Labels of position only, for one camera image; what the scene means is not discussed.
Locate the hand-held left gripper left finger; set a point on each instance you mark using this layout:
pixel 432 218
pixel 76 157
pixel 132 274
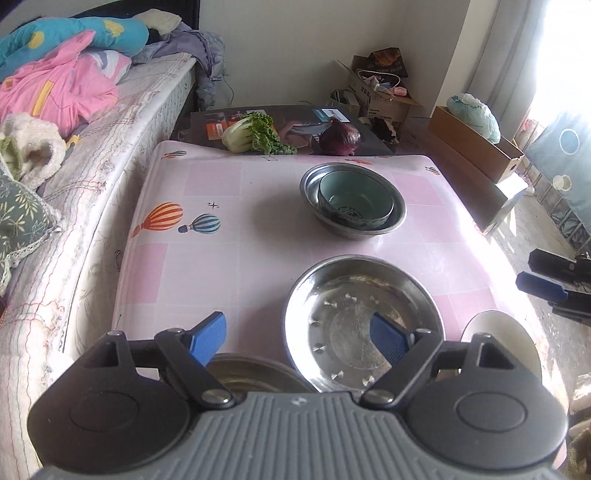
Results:
pixel 207 337

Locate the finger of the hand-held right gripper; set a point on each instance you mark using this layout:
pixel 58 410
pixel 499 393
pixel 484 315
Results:
pixel 551 264
pixel 542 286

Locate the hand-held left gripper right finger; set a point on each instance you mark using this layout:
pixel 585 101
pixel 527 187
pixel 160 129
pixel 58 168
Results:
pixel 390 339

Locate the white ceramic plate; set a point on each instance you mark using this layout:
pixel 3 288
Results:
pixel 503 327

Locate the large steel plate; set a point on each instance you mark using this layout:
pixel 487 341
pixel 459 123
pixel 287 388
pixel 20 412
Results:
pixel 258 369

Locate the medium steel plate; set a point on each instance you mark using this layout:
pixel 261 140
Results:
pixel 332 295

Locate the large steel bowl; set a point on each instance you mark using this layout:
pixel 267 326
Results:
pixel 355 232

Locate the teal ceramic bowl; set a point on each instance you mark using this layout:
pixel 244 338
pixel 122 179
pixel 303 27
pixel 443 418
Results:
pixel 351 194

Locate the pink printed tablecloth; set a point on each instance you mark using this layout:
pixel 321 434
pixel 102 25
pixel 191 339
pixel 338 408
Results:
pixel 231 267

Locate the blue panel with circles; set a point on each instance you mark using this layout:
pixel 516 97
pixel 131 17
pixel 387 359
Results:
pixel 554 157

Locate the brown wooden bench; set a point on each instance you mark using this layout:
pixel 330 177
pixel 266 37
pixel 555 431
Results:
pixel 457 179

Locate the long cardboard box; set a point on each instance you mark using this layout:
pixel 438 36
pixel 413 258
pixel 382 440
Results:
pixel 466 143

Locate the white green plastic bag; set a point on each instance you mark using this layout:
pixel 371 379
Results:
pixel 475 113

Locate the bok choy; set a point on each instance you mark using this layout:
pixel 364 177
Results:
pixel 240 134

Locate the purple cabbage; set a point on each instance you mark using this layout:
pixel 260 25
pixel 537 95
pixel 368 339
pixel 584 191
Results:
pixel 339 138

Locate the light window curtain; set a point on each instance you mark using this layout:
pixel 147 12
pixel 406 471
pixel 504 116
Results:
pixel 498 46

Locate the green leaf print pillow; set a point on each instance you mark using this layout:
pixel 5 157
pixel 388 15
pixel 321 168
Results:
pixel 18 212

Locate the open cardboard box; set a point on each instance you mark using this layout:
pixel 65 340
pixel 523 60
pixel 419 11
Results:
pixel 369 99

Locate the white fleece cloth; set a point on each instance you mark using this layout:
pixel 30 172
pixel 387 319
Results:
pixel 41 147

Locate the dark paper bag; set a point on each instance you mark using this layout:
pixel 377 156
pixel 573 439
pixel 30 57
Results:
pixel 388 60

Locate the grey purple clothes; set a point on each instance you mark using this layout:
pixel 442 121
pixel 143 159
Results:
pixel 207 60

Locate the pink blanket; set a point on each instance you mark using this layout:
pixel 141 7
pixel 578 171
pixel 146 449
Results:
pixel 55 87

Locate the blue blanket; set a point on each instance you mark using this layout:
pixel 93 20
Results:
pixel 115 34

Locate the cream cloth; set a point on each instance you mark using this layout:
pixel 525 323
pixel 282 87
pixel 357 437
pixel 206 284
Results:
pixel 159 21

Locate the black headboard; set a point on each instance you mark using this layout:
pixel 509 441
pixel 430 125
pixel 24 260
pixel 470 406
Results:
pixel 184 9

